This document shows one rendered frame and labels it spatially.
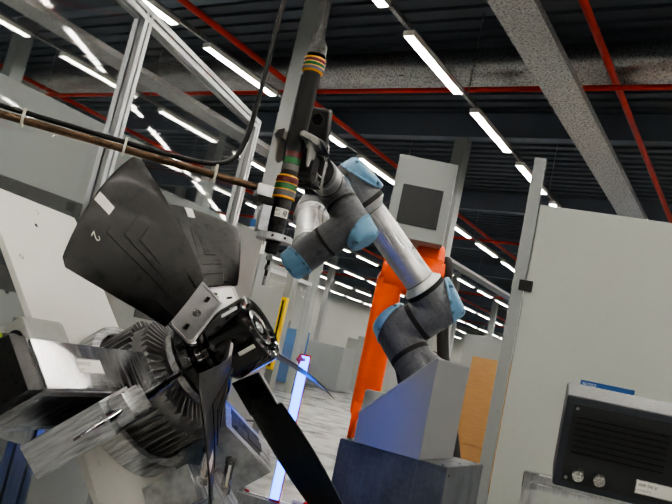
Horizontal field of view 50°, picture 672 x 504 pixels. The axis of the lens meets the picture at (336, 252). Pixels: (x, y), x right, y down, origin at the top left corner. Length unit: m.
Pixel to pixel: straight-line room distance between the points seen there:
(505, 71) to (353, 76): 2.41
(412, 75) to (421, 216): 5.75
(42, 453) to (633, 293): 2.46
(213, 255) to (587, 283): 1.99
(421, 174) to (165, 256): 4.35
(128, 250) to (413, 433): 0.99
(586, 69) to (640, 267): 7.06
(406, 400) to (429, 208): 3.57
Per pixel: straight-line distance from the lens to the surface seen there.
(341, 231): 1.57
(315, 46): 1.44
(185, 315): 1.19
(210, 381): 0.95
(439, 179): 5.40
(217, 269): 1.35
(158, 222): 1.14
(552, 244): 3.10
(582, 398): 1.53
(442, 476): 1.84
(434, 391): 1.85
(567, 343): 3.04
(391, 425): 1.87
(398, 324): 2.00
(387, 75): 11.07
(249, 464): 1.39
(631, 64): 9.89
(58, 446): 1.05
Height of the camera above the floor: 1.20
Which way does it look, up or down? 8 degrees up
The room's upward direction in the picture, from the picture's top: 12 degrees clockwise
